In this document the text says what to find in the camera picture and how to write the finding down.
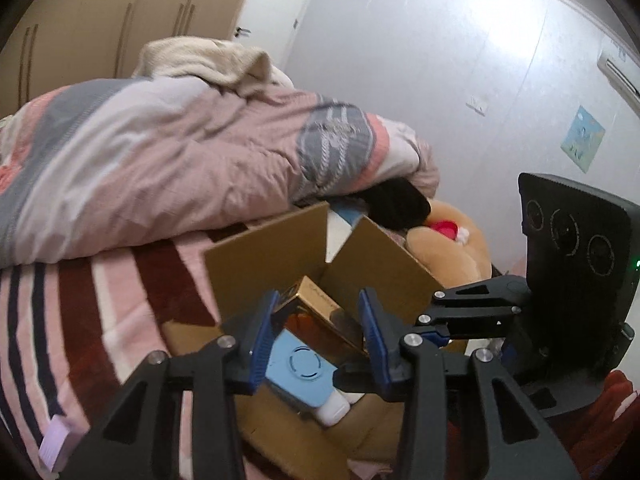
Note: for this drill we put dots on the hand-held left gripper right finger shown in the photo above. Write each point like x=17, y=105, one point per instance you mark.
x=375, y=340

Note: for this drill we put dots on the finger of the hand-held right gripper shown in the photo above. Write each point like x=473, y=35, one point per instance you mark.
x=475, y=327

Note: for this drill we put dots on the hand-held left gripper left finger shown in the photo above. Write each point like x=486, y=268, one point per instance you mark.
x=264, y=340

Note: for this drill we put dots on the light blue case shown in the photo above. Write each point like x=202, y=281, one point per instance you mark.
x=300, y=367

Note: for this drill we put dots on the cardboard box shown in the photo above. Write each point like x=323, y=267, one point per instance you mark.
x=255, y=255

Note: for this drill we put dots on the gold rectangular box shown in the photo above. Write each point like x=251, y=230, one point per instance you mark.
x=320, y=300

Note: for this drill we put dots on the tan plush toy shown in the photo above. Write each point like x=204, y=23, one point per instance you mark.
x=450, y=260

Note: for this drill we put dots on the dark cloth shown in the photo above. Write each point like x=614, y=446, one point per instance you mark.
x=395, y=202

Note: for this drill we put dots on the striped pink bed blanket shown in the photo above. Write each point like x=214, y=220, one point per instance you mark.
x=100, y=320

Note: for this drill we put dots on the white air conditioner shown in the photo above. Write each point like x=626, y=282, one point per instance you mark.
x=620, y=70

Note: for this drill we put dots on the pink grey striped duvet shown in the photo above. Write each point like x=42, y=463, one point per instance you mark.
x=165, y=160

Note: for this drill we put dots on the purple rectangular box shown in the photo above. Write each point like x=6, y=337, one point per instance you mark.
x=56, y=445

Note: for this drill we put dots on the cream fleece blanket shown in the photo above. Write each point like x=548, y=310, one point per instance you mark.
x=210, y=60

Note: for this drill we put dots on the white door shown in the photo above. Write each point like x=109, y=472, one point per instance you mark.
x=277, y=5

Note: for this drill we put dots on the beige wooden wardrobe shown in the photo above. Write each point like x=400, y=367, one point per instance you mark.
x=100, y=20

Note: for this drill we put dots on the blue wall sticker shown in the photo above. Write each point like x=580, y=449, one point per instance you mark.
x=582, y=139

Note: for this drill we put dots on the white wall socket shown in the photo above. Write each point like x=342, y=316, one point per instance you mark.
x=477, y=105

